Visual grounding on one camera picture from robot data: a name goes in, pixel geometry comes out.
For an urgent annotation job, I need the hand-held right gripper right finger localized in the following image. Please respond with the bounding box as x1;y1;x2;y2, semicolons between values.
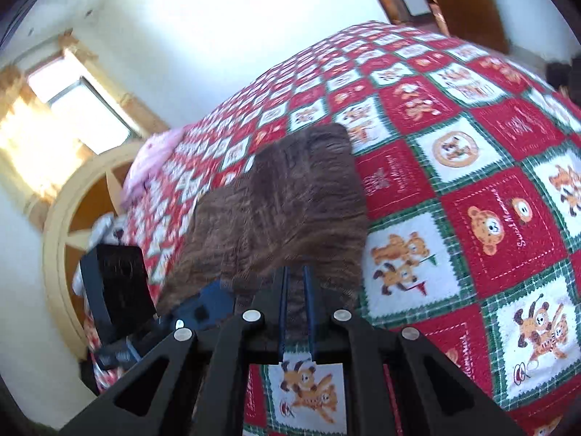
302;266;527;436

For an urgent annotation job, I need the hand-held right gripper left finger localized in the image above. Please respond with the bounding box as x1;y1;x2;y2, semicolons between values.
59;266;291;436

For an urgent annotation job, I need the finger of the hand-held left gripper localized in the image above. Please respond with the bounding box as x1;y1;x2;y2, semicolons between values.
171;280;237;328

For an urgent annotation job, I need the brown knit sweater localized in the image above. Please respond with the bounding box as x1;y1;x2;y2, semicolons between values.
157;124;370;342

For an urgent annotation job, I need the cream wooden headboard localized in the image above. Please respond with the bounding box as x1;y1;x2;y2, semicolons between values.
42;140;151;360

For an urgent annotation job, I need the pink pillow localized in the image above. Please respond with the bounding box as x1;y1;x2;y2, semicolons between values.
122;128;185;206

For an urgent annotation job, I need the yellow curtain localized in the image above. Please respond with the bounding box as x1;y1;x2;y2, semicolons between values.
0;66;94;203

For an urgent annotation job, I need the bright window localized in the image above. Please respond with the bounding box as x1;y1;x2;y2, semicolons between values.
26;64;142;147

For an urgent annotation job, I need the red checked printed blanket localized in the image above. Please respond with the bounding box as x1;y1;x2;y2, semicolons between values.
84;20;581;436

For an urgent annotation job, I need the brown wooden door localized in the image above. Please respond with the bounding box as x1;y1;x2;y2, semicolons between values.
417;0;512;54

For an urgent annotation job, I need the dark object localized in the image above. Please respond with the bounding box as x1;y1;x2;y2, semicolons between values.
546;60;578;97

